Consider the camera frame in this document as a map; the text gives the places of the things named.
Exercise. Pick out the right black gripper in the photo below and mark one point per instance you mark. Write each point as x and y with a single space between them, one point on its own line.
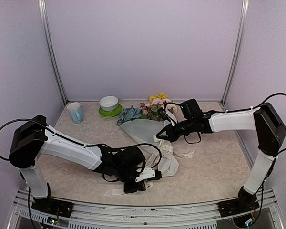
172 135

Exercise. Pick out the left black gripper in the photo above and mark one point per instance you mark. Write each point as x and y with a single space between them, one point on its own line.
127 189

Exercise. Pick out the pink fake flower bunch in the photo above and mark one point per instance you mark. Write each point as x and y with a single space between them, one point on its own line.
150 110

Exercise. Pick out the cream printed ribbon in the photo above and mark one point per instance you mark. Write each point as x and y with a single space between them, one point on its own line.
168 165

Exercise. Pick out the yellow fake flower stem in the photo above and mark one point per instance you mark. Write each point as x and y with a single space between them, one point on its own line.
158 96

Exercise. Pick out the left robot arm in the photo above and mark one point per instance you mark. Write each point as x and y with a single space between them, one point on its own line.
35 138

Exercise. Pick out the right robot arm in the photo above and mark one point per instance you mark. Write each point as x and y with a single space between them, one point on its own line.
263 119

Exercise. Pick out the green plate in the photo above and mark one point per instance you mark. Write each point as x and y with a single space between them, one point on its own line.
113 113

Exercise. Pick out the white ceramic bowl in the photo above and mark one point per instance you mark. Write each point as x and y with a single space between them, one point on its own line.
109 103

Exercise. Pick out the light blue mug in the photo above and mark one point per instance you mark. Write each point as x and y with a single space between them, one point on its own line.
75 112

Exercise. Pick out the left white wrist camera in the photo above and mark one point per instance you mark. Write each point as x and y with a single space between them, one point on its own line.
149 174

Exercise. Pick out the front aluminium rail base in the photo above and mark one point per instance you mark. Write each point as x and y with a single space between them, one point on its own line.
85 215

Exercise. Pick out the right aluminium frame post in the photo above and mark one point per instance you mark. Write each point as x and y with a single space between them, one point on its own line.
237 50

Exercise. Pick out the aluminium frame post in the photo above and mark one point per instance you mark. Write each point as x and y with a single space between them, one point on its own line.
51 52
237 50

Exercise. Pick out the left aluminium frame post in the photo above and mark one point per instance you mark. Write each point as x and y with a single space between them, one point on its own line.
51 52

